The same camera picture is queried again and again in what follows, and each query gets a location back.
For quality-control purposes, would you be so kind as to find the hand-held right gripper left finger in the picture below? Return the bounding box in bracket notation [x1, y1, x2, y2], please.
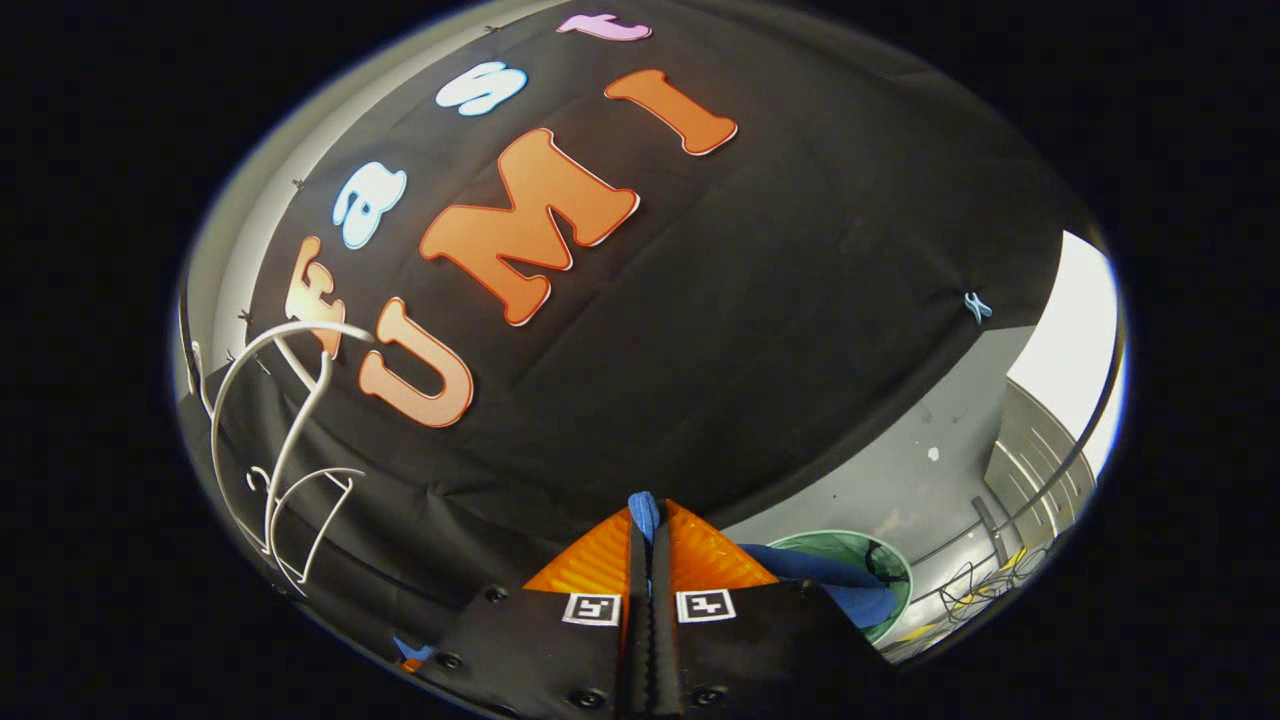
[410, 507, 649, 719]

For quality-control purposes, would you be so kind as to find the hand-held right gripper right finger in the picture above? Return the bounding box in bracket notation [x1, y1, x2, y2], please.
[650, 500, 901, 719]

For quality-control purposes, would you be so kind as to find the green laundry hamper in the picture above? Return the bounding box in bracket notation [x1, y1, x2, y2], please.
[765, 528, 916, 646]

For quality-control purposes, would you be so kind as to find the white plastic hanger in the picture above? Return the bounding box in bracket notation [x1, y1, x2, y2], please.
[208, 320, 379, 586]
[245, 465, 368, 593]

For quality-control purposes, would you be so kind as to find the black backdrop cloth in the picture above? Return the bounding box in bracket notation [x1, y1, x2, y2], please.
[178, 0, 1066, 661]

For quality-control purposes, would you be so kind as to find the tangle of black cables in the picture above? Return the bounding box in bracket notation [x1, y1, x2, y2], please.
[925, 555, 1056, 626]

